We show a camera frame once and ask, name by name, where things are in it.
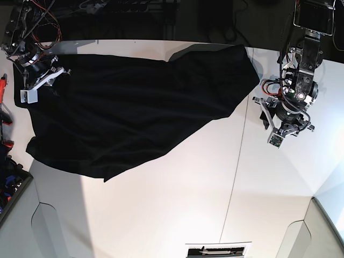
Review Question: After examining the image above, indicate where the red orange hand tool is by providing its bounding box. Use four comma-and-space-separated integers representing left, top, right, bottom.
1, 74, 14, 149

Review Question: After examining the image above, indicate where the black t-shirt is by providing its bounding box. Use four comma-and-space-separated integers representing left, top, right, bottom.
14, 45, 260, 181

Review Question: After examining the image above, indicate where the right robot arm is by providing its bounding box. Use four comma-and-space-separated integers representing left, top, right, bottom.
1, 1, 71, 90

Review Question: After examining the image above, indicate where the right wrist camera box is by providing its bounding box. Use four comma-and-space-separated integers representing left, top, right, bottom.
20, 89, 38, 104

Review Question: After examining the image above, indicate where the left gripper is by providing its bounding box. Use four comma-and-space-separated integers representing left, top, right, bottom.
253, 97, 315, 137

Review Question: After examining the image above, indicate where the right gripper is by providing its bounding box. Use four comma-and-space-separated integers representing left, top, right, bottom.
24, 67, 71, 90

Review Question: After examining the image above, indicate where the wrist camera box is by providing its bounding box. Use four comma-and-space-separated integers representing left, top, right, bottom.
268, 132, 284, 148
20, 89, 38, 104

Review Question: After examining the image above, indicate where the grey right table bracket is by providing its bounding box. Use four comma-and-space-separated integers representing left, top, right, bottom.
276, 197, 343, 258

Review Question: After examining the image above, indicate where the printed paper sheet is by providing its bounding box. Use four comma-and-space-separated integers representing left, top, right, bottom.
185, 242, 252, 258

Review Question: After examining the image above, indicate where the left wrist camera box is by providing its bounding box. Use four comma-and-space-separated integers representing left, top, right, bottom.
268, 132, 284, 148

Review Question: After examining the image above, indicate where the grey bin with clutter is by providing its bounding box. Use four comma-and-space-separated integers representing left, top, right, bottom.
1, 141, 33, 227

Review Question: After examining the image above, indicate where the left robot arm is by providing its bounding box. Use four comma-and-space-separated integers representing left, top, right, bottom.
253, 1, 335, 147

